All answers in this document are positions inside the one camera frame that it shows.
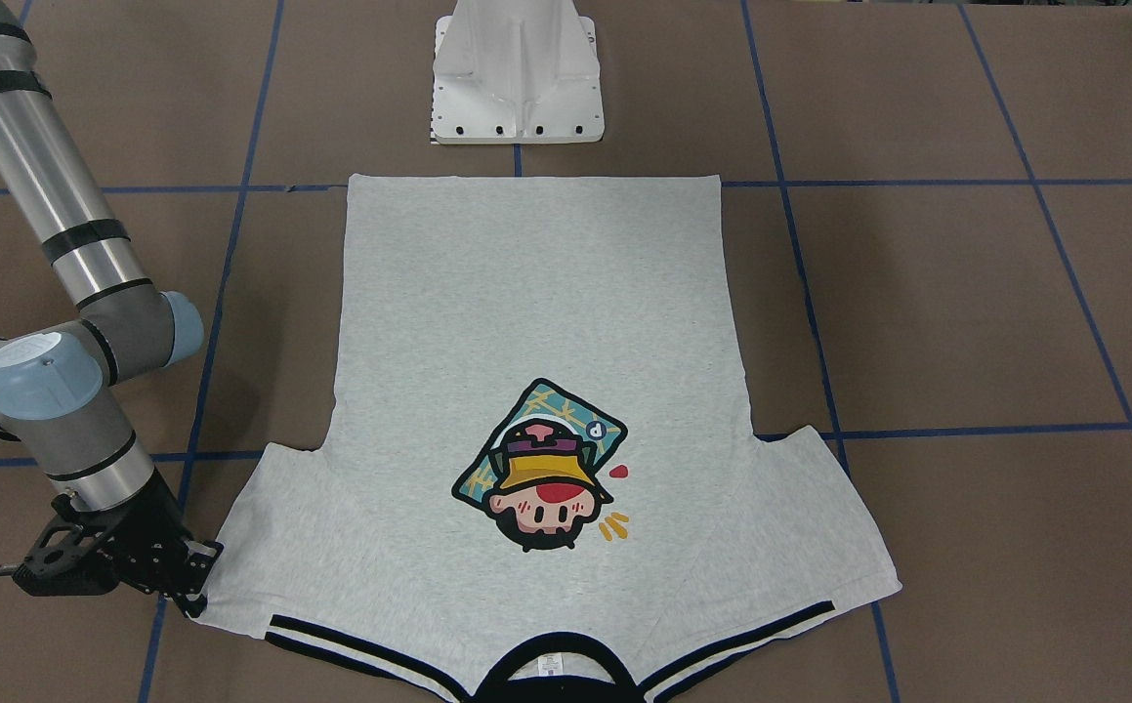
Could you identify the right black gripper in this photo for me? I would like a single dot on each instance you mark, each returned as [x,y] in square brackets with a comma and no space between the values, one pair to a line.
[147,535]

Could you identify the grey cartoon print t-shirt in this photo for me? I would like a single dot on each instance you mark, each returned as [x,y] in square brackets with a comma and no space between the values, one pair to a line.
[540,481]

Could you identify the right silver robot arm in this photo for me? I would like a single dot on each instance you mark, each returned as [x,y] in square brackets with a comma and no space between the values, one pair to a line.
[55,384]

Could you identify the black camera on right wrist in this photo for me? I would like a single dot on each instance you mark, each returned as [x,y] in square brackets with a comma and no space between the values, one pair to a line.
[67,560]

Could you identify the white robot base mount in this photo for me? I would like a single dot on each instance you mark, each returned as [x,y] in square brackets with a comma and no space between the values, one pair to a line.
[516,73]

